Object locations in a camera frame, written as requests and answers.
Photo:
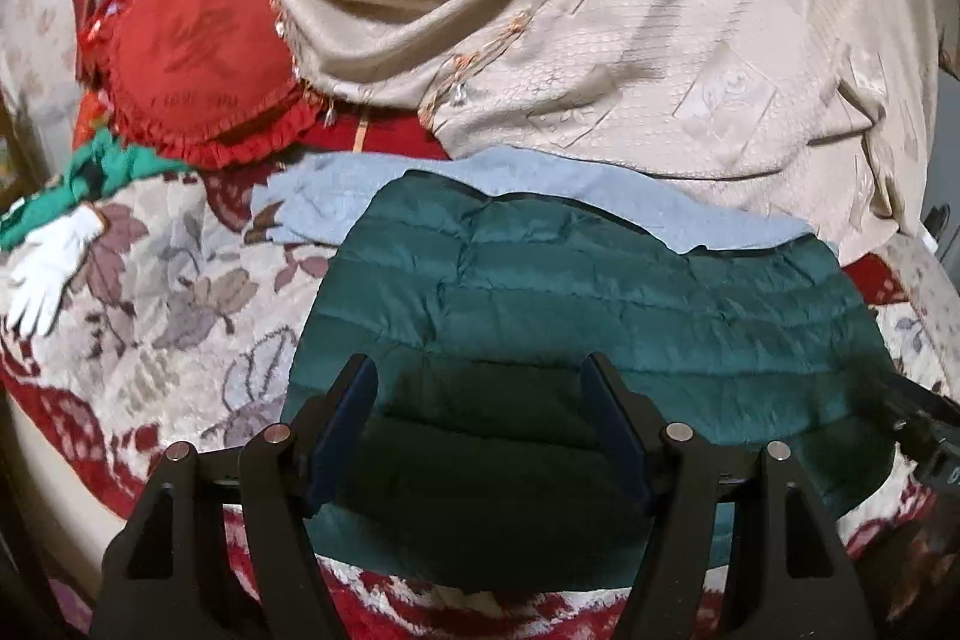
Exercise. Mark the green cloth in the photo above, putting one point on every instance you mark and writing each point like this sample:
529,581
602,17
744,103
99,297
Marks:
127,160

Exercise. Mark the white glove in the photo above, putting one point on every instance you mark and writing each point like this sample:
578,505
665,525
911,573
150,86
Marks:
52,269

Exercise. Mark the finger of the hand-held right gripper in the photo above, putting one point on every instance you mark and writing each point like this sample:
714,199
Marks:
911,411

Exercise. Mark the red heart-shaped pillow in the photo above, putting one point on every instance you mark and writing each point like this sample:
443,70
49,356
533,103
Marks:
187,55

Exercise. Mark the green puffer jacket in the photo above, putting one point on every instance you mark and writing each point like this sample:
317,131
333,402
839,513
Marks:
562,310

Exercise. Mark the floral blanket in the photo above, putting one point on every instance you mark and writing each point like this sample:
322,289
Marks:
172,325

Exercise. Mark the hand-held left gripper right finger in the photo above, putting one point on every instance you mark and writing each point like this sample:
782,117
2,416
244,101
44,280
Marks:
611,430

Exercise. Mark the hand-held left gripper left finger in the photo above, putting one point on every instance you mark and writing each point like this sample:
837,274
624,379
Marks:
341,437

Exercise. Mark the beige patterned cloth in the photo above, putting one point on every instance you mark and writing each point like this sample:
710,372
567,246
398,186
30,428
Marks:
600,48

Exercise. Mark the light blue cloth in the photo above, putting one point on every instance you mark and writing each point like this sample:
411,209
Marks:
337,190

